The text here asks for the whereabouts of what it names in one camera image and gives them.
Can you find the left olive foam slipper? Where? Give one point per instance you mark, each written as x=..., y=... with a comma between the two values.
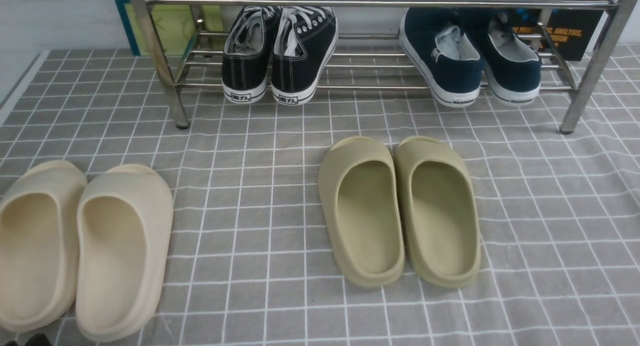
x=358, y=194

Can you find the navy slip-on shoe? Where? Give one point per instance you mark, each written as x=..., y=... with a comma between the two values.
x=512, y=68
x=436, y=42

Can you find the black canvas sneaker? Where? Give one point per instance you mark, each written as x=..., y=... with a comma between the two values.
x=306, y=39
x=247, y=52

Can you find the left beige foam slipper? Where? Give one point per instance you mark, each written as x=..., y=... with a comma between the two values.
x=40, y=245

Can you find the olive foam slipper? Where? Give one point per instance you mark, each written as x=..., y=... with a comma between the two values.
x=439, y=212
x=358, y=194

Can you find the right beige foam slipper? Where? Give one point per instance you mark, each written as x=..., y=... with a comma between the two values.
x=124, y=223

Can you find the right olive foam slipper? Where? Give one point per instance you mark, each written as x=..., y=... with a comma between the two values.
x=439, y=212

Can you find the silver metal shoe rack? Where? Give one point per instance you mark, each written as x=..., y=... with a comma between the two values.
x=619, y=12

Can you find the beige foam slipper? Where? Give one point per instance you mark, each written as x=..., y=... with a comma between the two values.
x=40, y=245
x=124, y=223

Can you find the right black canvas sneaker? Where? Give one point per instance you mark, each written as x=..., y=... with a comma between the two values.
x=306, y=39

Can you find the grey checkered cloth mat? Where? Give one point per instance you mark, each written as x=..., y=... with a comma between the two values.
x=250, y=260

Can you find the left black canvas sneaker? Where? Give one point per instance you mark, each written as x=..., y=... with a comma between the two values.
x=247, y=52

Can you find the black image processing book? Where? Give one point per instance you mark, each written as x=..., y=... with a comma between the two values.
x=570, y=30

